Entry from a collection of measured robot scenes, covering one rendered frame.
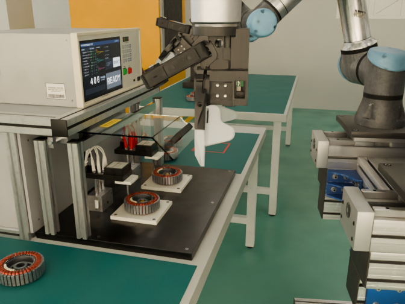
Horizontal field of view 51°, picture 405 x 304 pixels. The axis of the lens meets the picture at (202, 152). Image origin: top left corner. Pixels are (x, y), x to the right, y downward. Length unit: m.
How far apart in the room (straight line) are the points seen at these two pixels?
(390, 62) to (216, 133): 0.84
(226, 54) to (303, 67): 5.85
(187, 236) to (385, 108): 0.70
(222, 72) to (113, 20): 4.51
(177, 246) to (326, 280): 1.42
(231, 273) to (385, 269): 1.53
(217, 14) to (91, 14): 4.64
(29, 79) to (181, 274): 0.70
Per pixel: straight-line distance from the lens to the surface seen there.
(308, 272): 2.50
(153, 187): 1.51
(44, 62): 1.28
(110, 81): 1.38
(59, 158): 1.38
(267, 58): 6.51
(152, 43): 4.94
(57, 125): 1.13
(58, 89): 1.27
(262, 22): 1.19
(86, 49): 1.25
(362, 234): 0.93
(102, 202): 1.37
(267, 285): 2.37
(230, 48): 0.65
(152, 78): 0.66
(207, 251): 1.19
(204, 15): 0.63
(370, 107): 1.40
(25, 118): 1.18
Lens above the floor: 1.37
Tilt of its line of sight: 18 degrees down
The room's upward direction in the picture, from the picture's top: straight up
